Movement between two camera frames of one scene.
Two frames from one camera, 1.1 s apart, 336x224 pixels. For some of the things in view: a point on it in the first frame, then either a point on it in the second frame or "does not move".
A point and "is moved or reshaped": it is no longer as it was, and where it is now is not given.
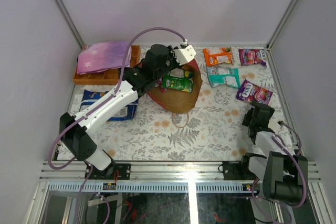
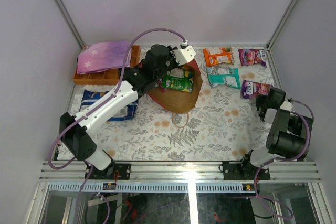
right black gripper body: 248,120 to 261,101
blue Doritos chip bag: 88,97 does not move
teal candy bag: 220,75 does not move
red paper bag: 177,101 does not move
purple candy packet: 250,56 does not move
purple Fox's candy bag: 253,93 is moved or reshaped
